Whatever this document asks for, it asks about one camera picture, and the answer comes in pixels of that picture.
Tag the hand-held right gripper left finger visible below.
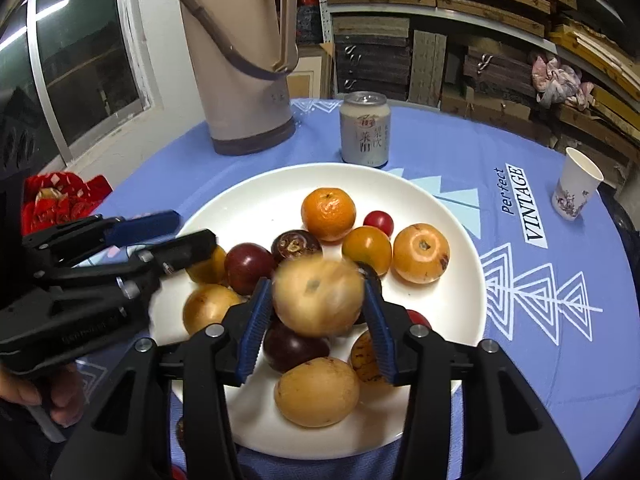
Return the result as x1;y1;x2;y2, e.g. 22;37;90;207
50;277;274;480

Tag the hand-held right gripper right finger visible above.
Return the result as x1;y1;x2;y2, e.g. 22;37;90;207
361;277;583;480

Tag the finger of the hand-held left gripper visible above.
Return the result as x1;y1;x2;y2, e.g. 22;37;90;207
30;229;219;311
22;210;182;273

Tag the small yellow orange fruit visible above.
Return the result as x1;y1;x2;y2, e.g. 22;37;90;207
186;245;228;286

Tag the white round plate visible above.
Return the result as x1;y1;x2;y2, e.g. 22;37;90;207
148;162;487;452

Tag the yellow green citrus fruit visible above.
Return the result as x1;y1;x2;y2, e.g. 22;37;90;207
342;226;393;277

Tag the orange tan round fruit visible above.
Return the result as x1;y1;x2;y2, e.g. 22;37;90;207
392;223;451;283

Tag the bright orange mandarin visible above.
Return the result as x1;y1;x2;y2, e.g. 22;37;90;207
301;187;357;242

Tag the person's left forearm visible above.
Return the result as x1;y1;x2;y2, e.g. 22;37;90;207
0;400;66;480

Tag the person's left hand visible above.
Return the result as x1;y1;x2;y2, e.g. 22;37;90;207
0;362;86;428

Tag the red patterned cloth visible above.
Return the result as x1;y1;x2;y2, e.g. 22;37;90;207
22;172;113;241

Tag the blue printed tablecloth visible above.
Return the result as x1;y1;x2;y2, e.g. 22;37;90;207
75;97;640;480

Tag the white framed window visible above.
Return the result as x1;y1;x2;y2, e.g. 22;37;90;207
0;0;163;166

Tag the beige thermos jug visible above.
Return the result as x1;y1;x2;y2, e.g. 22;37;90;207
178;0;300;156

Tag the silver drink can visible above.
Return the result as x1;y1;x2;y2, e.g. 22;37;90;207
339;91;390;169

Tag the cardboard sheet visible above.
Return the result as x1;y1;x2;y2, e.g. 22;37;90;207
287;42;336;101

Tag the white printed paper cup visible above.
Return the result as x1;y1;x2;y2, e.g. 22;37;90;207
551;147;605;221

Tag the shelf of stacked boards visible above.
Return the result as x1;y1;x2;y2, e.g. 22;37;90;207
295;0;640;161

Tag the pink crumpled cloth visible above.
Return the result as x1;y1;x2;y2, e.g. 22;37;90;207
531;55;595;110

